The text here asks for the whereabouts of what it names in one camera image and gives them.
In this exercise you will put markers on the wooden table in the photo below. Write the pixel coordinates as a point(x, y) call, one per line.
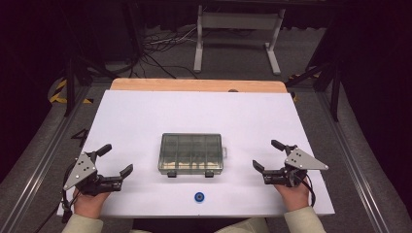
point(194, 85)

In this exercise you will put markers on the white metal stand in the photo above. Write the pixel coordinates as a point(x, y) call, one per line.
point(239, 21)

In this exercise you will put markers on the white board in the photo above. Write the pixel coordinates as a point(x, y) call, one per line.
point(200, 111)

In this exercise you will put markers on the metal floor rail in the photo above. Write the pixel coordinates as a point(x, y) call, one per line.
point(35, 174)
point(353, 161)

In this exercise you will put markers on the clear plastic compartment box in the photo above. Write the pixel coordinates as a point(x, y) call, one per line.
point(191, 153)

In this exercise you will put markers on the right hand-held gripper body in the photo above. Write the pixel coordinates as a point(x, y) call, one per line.
point(302, 160)

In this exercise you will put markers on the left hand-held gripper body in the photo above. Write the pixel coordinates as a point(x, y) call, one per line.
point(81, 170)

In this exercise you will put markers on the person's right hand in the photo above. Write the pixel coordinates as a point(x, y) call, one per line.
point(293, 195)

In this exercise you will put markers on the person's left hand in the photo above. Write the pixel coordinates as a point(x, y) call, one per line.
point(90, 204)

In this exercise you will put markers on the yellow black floor tape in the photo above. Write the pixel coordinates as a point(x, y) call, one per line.
point(56, 97)

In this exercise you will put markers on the black tripod stand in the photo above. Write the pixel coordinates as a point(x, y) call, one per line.
point(335, 90)
point(69, 84)

